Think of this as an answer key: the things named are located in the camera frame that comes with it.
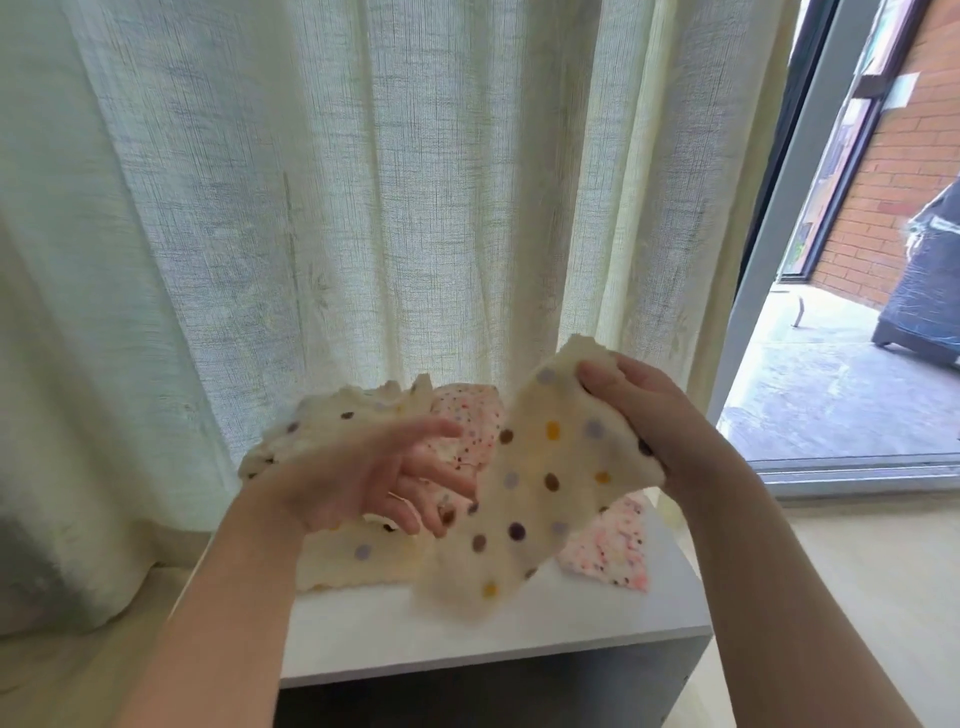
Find person's right hand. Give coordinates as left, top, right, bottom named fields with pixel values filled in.
left=577, top=352, right=740, bottom=504

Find person's left hand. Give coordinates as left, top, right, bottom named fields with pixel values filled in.
left=247, top=415, right=482, bottom=539

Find pink floral cloths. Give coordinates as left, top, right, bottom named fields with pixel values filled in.
left=427, top=382, right=654, bottom=594

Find person's right forearm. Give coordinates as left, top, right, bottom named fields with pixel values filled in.
left=675, top=457, right=924, bottom=728

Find person's left forearm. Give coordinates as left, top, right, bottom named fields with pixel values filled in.
left=120, top=502, right=309, bottom=728

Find white table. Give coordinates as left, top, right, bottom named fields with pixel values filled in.
left=172, top=510, right=714, bottom=728

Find dark blue tarpaulin cover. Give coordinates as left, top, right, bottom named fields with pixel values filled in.
left=873, top=180, right=960, bottom=369

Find white linen curtain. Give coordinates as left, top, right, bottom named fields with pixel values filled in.
left=0, top=0, right=804, bottom=632

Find white sliding door frame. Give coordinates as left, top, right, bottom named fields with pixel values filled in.
left=705, top=0, right=960, bottom=497

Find dark balcony window frame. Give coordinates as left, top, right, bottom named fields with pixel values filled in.
left=780, top=0, right=920, bottom=287

